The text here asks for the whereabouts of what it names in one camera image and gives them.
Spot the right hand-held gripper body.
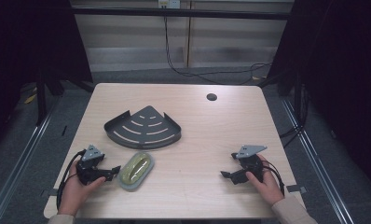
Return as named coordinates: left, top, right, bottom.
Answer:
left=230, top=145, right=268, bottom=185

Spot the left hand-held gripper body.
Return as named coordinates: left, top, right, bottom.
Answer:
left=76, top=144, right=114, bottom=187

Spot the yellow-green soap bar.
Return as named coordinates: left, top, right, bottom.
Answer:
left=119, top=152, right=152, bottom=186

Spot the grey oval soap dish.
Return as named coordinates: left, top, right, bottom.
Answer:
left=117, top=151, right=156, bottom=192

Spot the person's left hand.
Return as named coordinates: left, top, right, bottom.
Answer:
left=58, top=160, right=107, bottom=217

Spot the person's right hand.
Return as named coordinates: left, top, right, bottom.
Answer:
left=244, top=154, right=285, bottom=206

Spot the grey tape strip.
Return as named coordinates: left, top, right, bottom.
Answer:
left=285, top=184, right=308, bottom=195
left=39, top=188, right=59, bottom=198

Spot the black metal corner shelf rack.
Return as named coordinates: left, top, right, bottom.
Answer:
left=103, top=105, right=183, bottom=150

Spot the yellow floor scrap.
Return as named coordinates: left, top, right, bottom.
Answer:
left=23, top=92, right=38, bottom=105

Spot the dark curtain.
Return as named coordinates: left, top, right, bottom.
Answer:
left=266, top=0, right=371, bottom=195
left=0, top=0, right=94, bottom=155

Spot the black horizontal bar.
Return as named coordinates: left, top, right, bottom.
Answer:
left=71, top=7, right=295, bottom=21

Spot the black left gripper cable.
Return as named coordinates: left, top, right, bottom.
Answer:
left=55, top=149, right=87, bottom=210

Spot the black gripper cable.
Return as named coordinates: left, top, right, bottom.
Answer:
left=55, top=149, right=87, bottom=210
left=261, top=160, right=286, bottom=196

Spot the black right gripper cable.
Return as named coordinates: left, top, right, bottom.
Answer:
left=261, top=160, right=286, bottom=196

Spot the black floor cable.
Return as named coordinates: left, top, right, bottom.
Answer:
left=279, top=83, right=308, bottom=149

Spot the metal floor rail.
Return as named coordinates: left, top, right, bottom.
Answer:
left=281, top=98, right=357, bottom=224
left=0, top=104, right=56, bottom=224

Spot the black stand post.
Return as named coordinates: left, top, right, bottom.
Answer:
left=34, top=70, right=48, bottom=127

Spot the black wall cable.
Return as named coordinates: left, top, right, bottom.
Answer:
left=163, top=15, right=272, bottom=86

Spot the white wall outlet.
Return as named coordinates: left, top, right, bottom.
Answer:
left=158, top=0, right=181, bottom=9

